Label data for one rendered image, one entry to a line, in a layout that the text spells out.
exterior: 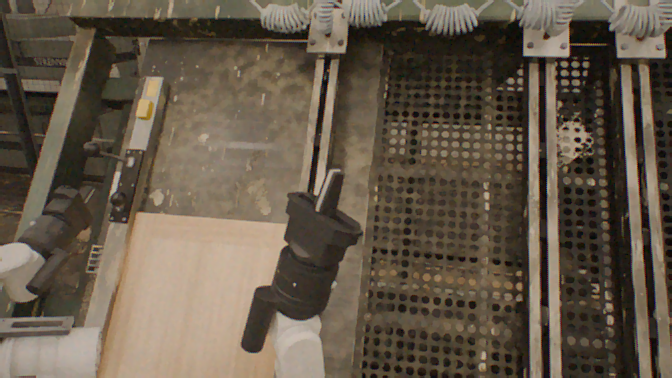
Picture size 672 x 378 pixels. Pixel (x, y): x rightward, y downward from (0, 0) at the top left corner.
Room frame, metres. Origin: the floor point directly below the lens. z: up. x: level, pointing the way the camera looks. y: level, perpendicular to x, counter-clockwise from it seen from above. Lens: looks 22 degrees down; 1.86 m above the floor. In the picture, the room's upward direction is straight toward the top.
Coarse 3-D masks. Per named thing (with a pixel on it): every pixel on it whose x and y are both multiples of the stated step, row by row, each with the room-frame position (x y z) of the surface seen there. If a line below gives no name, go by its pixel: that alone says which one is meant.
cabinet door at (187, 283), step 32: (160, 224) 1.09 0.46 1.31; (192, 224) 1.08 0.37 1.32; (224, 224) 1.07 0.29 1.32; (256, 224) 1.06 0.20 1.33; (128, 256) 1.05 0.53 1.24; (160, 256) 1.04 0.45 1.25; (192, 256) 1.03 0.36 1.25; (224, 256) 1.02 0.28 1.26; (256, 256) 1.01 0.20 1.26; (128, 288) 1.00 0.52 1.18; (160, 288) 0.99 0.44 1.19; (192, 288) 0.98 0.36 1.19; (224, 288) 0.97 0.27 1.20; (128, 320) 0.95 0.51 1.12; (160, 320) 0.94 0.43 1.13; (192, 320) 0.93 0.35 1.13; (224, 320) 0.92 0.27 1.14; (128, 352) 0.90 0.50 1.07; (160, 352) 0.89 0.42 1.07; (192, 352) 0.89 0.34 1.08; (224, 352) 0.88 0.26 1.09
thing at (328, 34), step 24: (312, 24) 1.29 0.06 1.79; (336, 24) 1.28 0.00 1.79; (312, 48) 1.25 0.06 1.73; (336, 48) 1.24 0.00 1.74; (336, 72) 1.24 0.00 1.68; (312, 96) 1.20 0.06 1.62; (336, 96) 1.22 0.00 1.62; (312, 120) 1.16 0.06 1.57; (336, 120) 1.22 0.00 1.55; (312, 144) 1.12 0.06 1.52; (312, 168) 1.10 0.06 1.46; (312, 192) 1.08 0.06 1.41
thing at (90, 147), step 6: (90, 144) 1.11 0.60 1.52; (96, 144) 1.12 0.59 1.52; (84, 150) 1.10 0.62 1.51; (90, 150) 1.10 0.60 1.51; (96, 150) 1.11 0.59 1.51; (90, 156) 1.10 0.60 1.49; (96, 156) 1.12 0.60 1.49; (108, 156) 1.14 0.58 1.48; (114, 156) 1.15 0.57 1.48; (126, 162) 1.17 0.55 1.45; (132, 162) 1.17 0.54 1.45
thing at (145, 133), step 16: (160, 80) 1.34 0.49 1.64; (144, 96) 1.31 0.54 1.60; (160, 96) 1.32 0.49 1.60; (160, 112) 1.30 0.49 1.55; (144, 128) 1.25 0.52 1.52; (144, 144) 1.22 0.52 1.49; (144, 160) 1.19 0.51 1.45; (144, 176) 1.18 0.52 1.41; (112, 224) 1.09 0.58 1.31; (128, 224) 1.09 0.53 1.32; (112, 240) 1.06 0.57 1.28; (128, 240) 1.07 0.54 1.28; (112, 256) 1.03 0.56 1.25; (112, 272) 1.01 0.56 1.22; (96, 288) 0.99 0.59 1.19; (112, 288) 0.98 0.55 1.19; (96, 304) 0.96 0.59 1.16; (112, 304) 0.97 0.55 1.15; (96, 320) 0.94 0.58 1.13
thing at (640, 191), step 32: (640, 32) 1.15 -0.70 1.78; (608, 64) 1.22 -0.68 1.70; (640, 64) 1.14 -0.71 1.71; (640, 96) 1.09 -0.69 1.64; (640, 128) 1.05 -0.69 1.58; (640, 160) 1.00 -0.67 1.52; (640, 192) 0.98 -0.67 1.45; (640, 224) 0.94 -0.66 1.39; (640, 256) 0.86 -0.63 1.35; (640, 288) 0.82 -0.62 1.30; (640, 320) 0.79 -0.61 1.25; (640, 352) 0.75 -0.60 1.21
